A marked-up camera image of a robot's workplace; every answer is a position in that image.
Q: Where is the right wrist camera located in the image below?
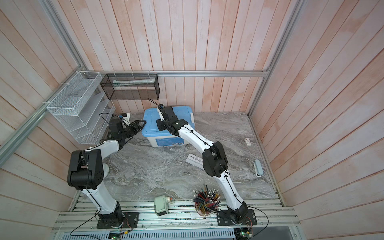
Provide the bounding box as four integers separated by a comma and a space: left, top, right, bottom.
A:
157, 104, 165, 121

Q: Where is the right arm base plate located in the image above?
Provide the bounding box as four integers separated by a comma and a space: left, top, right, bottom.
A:
216, 210, 258, 226

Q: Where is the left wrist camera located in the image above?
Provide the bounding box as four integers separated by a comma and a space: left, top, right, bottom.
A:
119, 113, 131, 126

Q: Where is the green white box device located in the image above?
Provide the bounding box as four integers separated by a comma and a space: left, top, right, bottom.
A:
154, 195, 175, 217

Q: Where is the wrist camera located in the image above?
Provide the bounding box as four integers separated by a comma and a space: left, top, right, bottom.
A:
157, 104, 165, 121
119, 113, 131, 126

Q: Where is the blue plastic bin lid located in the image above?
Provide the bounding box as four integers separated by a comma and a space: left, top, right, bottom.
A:
142, 106, 195, 138

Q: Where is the white wire wall rack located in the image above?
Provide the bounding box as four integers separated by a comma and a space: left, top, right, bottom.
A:
47, 72, 116, 145

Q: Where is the white test tube rack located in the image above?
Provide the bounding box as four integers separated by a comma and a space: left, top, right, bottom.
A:
186, 154, 204, 170

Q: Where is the round white wall clock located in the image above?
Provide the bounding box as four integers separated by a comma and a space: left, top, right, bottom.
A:
103, 163, 110, 179

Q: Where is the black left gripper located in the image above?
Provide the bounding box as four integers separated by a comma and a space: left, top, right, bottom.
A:
120, 120, 147, 139

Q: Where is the cup of coloured pencils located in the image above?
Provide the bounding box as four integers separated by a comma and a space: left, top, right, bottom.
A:
193, 185, 221, 217

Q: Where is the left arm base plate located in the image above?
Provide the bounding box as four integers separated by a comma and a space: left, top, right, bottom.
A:
97, 212, 140, 229

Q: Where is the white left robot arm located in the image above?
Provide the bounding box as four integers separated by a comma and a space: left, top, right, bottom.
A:
67, 118, 147, 228

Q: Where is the white plastic storage bin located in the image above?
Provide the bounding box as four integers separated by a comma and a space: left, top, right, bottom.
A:
147, 136, 185, 147

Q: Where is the black mesh wall shelf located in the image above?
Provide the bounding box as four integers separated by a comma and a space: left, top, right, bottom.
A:
101, 73, 160, 101

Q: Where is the aluminium horizontal wall rail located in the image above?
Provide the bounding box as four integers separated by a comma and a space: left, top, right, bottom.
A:
98, 70, 269, 78

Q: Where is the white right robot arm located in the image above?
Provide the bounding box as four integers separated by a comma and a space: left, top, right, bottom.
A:
157, 104, 249, 225

